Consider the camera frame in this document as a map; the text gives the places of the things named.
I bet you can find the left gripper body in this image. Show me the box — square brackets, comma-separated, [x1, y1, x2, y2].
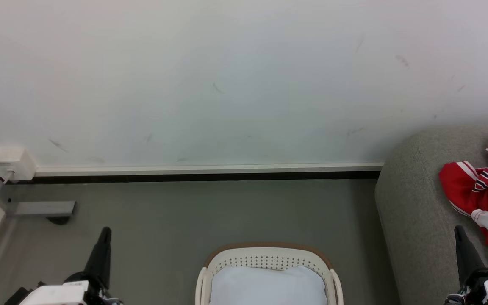
[19, 271, 122, 305]

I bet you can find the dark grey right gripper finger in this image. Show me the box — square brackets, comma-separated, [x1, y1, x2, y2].
[454, 225, 487, 287]

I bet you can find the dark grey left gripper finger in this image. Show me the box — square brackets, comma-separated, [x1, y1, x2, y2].
[83, 227, 112, 290]

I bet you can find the red white jersey garment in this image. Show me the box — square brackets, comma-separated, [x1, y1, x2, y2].
[438, 129, 488, 280]

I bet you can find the white perforated laundry basket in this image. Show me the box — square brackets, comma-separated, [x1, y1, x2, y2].
[195, 242, 344, 305]

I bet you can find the grey fabric sofa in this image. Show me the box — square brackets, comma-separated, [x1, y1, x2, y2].
[374, 125, 488, 305]

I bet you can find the light blue folded garment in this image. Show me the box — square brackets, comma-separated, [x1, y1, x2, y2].
[210, 265, 327, 305]

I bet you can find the grey metal foot bracket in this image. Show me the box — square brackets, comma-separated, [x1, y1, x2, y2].
[8, 200, 77, 218]

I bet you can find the white wall socket box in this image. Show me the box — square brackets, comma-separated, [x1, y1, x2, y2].
[0, 146, 37, 182]

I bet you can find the white wall skirting strip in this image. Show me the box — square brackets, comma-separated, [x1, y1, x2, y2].
[35, 162, 385, 177]

